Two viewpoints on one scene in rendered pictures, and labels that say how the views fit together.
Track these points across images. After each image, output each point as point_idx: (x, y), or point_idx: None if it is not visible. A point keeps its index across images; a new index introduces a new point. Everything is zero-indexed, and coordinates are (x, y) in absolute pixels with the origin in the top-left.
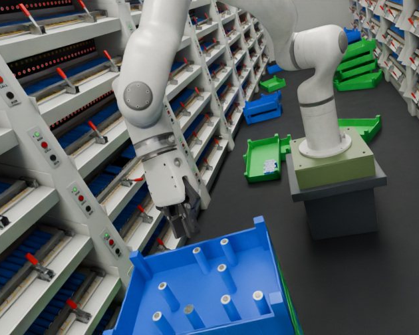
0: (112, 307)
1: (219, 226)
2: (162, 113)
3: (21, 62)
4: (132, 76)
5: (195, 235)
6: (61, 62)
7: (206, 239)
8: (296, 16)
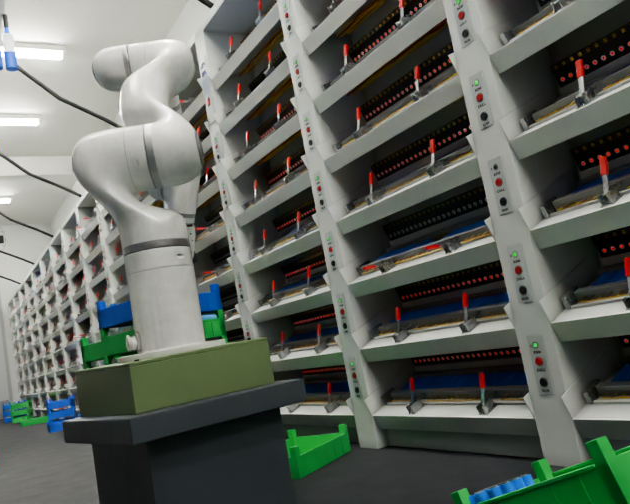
0: None
1: (451, 473)
2: (164, 197)
3: (384, 92)
4: None
5: (473, 458)
6: (430, 78)
7: (439, 465)
8: (122, 119)
